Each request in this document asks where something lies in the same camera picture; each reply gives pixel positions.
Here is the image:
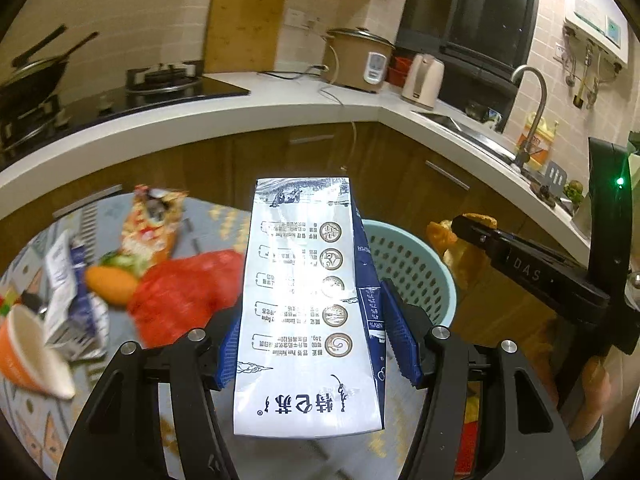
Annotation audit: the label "white water heater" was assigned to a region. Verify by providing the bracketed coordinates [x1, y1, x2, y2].
[564, 0, 629, 68]

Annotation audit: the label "beige rice cooker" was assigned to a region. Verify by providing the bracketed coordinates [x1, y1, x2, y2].
[322, 27, 394, 93]

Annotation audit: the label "orange torn wrapper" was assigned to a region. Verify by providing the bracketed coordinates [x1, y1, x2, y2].
[426, 220, 488, 290]

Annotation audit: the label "light blue laundry basket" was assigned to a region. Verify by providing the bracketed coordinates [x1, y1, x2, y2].
[362, 219, 457, 327]

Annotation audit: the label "large blue white milk carton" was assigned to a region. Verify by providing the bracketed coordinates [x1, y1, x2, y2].
[233, 177, 386, 439]

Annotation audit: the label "chrome kitchen faucet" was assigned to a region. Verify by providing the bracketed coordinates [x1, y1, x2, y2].
[508, 65, 550, 174]

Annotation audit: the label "wall power socket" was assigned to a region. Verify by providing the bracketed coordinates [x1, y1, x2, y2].
[284, 8, 308, 29]

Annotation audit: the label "red plastic bag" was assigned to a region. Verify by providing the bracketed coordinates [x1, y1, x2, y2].
[127, 249, 244, 348]

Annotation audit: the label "orange paper cup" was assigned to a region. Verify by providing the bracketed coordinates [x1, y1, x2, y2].
[1, 304, 76, 400]

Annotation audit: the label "rubik's cube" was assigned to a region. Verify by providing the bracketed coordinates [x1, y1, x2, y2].
[0, 289, 22, 318]

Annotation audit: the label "white electric kettle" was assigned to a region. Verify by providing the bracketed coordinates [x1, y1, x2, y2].
[401, 53, 445, 110]

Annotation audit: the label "red paper cup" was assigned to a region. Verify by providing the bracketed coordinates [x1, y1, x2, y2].
[454, 382, 482, 479]

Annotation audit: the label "wooden cutting board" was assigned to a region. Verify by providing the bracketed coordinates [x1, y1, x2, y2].
[203, 0, 285, 74]

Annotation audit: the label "panda snack bag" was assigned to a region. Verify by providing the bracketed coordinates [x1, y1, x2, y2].
[120, 184, 188, 266]

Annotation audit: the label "person's right hand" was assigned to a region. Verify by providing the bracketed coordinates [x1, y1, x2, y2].
[568, 356, 612, 442]

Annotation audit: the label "dark window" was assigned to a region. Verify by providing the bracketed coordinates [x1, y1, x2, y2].
[395, 0, 538, 132]

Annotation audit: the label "small white milk carton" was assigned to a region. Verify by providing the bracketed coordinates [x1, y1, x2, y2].
[43, 230, 110, 362]

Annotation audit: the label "black gas stove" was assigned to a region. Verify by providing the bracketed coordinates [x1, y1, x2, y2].
[1, 60, 250, 168]

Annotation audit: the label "black wok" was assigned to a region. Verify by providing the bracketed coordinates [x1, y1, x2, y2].
[1, 25, 99, 118]

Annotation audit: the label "wooden lower cabinets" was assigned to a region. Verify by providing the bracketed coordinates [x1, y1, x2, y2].
[0, 120, 591, 340]

